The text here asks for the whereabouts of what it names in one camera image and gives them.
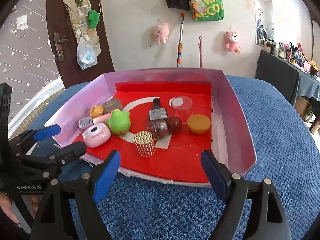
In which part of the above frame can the blue textured blanket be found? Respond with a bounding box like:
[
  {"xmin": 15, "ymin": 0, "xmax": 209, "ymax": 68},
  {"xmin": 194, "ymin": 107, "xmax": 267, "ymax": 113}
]
[{"xmin": 15, "ymin": 74, "xmax": 320, "ymax": 240}]

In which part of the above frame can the orange ring cup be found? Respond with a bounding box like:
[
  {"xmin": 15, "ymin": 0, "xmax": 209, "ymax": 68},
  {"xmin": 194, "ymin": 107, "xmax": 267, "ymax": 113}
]
[{"xmin": 89, "ymin": 105, "xmax": 104, "ymax": 119}]

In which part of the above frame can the orange dome cup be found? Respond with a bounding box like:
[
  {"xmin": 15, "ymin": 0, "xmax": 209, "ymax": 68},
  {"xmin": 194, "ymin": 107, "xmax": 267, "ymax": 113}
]
[{"xmin": 187, "ymin": 114, "xmax": 211, "ymax": 135}]

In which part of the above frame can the pink plush left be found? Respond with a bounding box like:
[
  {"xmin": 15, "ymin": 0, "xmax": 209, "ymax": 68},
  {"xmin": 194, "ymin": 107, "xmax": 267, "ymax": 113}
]
[{"xmin": 155, "ymin": 22, "xmax": 170, "ymax": 45}]

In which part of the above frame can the green yellow dinosaur toy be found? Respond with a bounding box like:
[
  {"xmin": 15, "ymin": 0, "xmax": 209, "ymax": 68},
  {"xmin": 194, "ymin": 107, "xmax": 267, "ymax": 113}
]
[{"xmin": 105, "ymin": 109, "xmax": 131, "ymax": 135}]

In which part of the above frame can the beige hanging organizer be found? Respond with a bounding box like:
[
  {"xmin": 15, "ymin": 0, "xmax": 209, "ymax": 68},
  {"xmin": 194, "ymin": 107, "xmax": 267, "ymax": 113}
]
[{"xmin": 63, "ymin": 0, "xmax": 101, "ymax": 56}]

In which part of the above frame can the clear plastic round lid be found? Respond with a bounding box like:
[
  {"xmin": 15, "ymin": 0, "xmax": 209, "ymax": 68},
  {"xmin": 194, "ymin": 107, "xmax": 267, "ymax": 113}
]
[{"xmin": 171, "ymin": 96, "xmax": 193, "ymax": 111}]

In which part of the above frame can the red paper liner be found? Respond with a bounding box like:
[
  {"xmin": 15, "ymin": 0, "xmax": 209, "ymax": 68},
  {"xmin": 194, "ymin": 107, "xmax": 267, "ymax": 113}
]
[{"xmin": 86, "ymin": 82, "xmax": 212, "ymax": 184}]

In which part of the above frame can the person's hand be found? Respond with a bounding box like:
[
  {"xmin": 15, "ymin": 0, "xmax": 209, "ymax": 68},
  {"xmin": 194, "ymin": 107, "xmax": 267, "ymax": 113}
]
[{"xmin": 0, "ymin": 192, "xmax": 42, "ymax": 228}]

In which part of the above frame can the pink stick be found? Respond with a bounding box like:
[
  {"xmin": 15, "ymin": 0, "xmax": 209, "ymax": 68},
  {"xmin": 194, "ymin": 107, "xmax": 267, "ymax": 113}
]
[{"xmin": 198, "ymin": 36, "xmax": 203, "ymax": 68}]

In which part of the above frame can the gold studded cylinder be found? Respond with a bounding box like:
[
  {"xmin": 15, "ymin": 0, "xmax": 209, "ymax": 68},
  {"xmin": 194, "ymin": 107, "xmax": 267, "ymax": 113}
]
[{"xmin": 134, "ymin": 131, "xmax": 155, "ymax": 157}]

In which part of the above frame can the grey pebble case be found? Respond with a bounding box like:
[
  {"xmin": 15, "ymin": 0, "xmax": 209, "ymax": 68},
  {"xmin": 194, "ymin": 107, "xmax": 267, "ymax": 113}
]
[{"xmin": 102, "ymin": 98, "xmax": 123, "ymax": 114}]

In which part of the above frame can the pink plush right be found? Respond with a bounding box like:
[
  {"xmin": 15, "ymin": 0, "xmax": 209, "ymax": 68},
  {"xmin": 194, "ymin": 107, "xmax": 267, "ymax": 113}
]
[{"xmin": 225, "ymin": 31, "xmax": 241, "ymax": 54}]

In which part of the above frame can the side table blue cloth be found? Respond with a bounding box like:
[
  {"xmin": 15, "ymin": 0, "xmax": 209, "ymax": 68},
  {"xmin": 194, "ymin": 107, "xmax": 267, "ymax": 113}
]
[{"xmin": 255, "ymin": 50, "xmax": 319, "ymax": 106}]

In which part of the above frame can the dark nail polish bottle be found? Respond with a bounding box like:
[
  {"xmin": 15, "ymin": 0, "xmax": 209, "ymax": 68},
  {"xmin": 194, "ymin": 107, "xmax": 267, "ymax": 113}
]
[{"xmin": 149, "ymin": 98, "xmax": 168, "ymax": 121}]

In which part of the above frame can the pink cardboard tray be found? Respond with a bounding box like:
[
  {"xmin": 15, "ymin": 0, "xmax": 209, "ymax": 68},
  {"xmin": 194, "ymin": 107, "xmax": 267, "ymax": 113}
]
[{"xmin": 47, "ymin": 68, "xmax": 257, "ymax": 186}]

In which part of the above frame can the green plush on door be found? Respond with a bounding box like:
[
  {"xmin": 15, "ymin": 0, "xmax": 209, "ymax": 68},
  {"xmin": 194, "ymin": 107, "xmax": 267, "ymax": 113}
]
[{"xmin": 87, "ymin": 10, "xmax": 101, "ymax": 34}]

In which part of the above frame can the brown wooden door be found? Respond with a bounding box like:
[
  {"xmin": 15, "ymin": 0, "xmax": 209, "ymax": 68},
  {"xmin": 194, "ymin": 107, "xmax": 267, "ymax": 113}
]
[{"xmin": 45, "ymin": 0, "xmax": 116, "ymax": 90}]

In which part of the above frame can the green tote bag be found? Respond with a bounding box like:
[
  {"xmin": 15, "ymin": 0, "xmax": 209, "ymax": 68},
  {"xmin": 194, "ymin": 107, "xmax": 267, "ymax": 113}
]
[{"xmin": 189, "ymin": 0, "xmax": 225, "ymax": 22}]

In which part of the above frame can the pink plush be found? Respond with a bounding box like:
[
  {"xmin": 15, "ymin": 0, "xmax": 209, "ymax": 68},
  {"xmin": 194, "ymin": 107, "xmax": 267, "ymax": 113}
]
[
  {"xmin": 225, "ymin": 31, "xmax": 241, "ymax": 54},
  {"xmin": 155, "ymin": 22, "xmax": 170, "ymax": 45}
]

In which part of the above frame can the purple nail polish bottle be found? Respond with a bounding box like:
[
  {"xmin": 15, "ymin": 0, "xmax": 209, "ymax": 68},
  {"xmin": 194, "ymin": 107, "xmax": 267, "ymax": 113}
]
[{"xmin": 77, "ymin": 113, "xmax": 111, "ymax": 134}]

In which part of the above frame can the mop handle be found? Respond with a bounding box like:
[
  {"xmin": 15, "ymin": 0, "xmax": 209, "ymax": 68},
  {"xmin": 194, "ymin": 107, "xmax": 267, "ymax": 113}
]
[{"xmin": 177, "ymin": 13, "xmax": 184, "ymax": 68}]

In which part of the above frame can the pink round device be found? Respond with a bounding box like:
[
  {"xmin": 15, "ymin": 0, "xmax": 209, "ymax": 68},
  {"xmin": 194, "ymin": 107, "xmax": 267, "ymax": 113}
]
[{"xmin": 82, "ymin": 123, "xmax": 111, "ymax": 148}]

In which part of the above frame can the plastic bag on door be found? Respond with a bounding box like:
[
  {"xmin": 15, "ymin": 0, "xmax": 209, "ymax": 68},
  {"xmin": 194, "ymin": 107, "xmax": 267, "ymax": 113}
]
[{"xmin": 76, "ymin": 37, "xmax": 98, "ymax": 70}]

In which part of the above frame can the door handle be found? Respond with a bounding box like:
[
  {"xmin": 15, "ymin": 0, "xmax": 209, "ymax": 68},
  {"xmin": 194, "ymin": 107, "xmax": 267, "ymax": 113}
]
[{"xmin": 53, "ymin": 33, "xmax": 69, "ymax": 63}]

